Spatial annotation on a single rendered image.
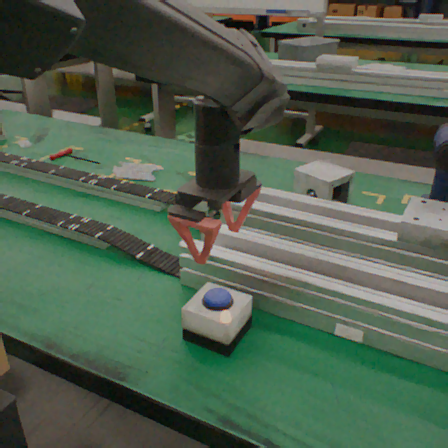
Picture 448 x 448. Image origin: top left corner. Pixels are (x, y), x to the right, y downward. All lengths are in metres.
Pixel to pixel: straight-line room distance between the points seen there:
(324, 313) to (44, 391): 0.97
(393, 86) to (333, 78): 0.26
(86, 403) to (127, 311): 0.68
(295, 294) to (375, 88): 1.66
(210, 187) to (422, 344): 0.37
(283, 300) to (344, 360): 0.13
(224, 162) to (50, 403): 1.05
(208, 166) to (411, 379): 0.40
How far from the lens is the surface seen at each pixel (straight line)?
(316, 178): 1.08
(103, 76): 3.78
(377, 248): 0.90
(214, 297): 0.72
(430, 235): 0.87
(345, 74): 2.34
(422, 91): 2.30
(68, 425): 1.43
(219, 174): 0.60
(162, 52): 0.36
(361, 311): 0.74
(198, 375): 0.70
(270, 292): 0.78
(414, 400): 0.72
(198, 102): 0.59
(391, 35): 4.15
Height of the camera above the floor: 1.28
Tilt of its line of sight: 29 degrees down
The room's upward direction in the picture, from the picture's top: straight up
